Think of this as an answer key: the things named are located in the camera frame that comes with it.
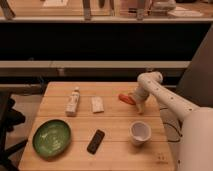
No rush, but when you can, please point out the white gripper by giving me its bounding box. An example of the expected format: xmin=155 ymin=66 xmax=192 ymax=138
xmin=128 ymin=87 xmax=149 ymax=114

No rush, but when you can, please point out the red pepper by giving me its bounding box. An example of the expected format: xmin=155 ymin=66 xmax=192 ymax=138
xmin=118 ymin=94 xmax=135 ymax=105

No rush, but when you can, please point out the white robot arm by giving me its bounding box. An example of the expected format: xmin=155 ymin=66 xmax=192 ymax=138
xmin=130 ymin=72 xmax=213 ymax=171

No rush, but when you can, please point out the green ceramic bowl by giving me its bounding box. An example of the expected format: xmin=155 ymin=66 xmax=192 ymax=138
xmin=32 ymin=119 xmax=71 ymax=159

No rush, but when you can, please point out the white paper cup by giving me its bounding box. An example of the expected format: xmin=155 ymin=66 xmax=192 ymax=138
xmin=130 ymin=121 xmax=152 ymax=146

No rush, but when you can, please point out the white folded packet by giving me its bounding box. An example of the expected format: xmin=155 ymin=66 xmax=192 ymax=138
xmin=92 ymin=96 xmax=104 ymax=113

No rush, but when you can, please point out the black phone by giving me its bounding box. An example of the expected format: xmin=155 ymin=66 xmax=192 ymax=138
xmin=87 ymin=130 xmax=105 ymax=154

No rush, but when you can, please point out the white tube bottle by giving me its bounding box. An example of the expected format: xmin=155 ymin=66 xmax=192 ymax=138
xmin=65 ymin=87 xmax=80 ymax=117

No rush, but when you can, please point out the black office chair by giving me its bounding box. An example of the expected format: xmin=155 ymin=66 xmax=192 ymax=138
xmin=0 ymin=91 xmax=27 ymax=171

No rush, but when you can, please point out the black cable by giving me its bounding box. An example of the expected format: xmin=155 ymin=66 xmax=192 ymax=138
xmin=159 ymin=106 xmax=184 ymax=144

